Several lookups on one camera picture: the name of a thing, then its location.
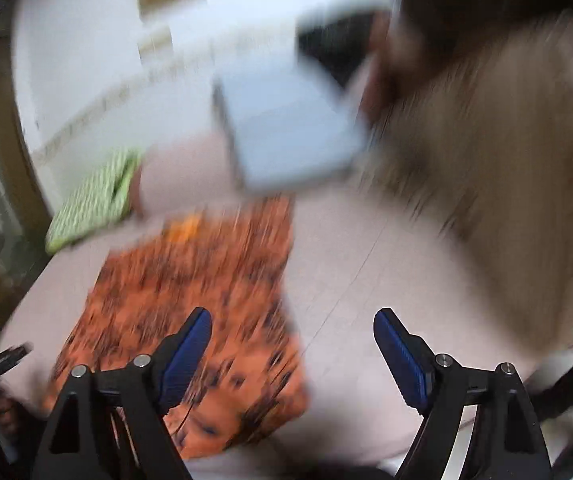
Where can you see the orange floral garment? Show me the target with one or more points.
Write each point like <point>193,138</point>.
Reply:
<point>206,280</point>

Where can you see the green patterned cushion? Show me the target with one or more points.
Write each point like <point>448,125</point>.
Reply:
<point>94,200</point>

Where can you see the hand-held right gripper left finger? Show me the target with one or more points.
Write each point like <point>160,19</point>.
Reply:
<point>186,355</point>

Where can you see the white cushion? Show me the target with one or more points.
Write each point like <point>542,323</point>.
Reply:
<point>286,125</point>

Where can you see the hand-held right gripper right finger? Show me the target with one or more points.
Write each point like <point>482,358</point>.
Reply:
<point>401,360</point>

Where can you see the beige quilted sofa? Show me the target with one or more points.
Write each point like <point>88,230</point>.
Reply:
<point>366,270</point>

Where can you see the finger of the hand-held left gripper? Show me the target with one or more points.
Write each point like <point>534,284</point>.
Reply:
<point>9,357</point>

